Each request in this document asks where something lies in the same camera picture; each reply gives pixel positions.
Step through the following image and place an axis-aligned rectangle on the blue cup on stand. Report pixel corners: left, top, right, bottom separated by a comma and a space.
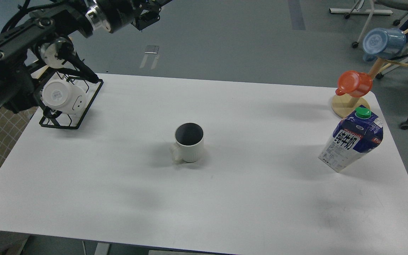
362, 28, 407, 62

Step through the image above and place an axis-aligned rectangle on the wooden mug tree stand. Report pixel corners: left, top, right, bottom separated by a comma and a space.
331, 29, 408, 118

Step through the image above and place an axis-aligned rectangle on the orange cup on stand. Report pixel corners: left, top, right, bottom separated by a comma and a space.
335, 70, 373, 97

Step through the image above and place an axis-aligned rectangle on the beige checked cloth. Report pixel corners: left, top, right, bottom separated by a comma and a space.
0, 107, 37, 167

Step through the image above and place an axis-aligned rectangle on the white ribbed mug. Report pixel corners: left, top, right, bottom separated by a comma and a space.
170, 123, 204, 163

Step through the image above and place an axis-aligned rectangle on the white cup front in rack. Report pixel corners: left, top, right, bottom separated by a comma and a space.
41, 79, 87, 114

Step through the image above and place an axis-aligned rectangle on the metal floor plate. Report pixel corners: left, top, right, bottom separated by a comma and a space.
144, 45, 160, 55

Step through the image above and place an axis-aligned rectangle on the white chair base with castors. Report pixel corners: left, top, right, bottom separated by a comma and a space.
328, 0, 393, 19

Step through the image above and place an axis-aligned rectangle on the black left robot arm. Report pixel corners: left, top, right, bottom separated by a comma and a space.
0, 0, 169, 123

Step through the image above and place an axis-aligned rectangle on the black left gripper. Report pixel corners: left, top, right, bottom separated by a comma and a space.
85, 0, 162, 33

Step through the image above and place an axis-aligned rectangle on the black wire cup rack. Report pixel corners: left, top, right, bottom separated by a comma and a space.
39, 73, 104, 130

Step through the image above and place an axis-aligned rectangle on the blue white milk carton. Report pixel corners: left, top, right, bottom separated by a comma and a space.
318, 105, 384, 172

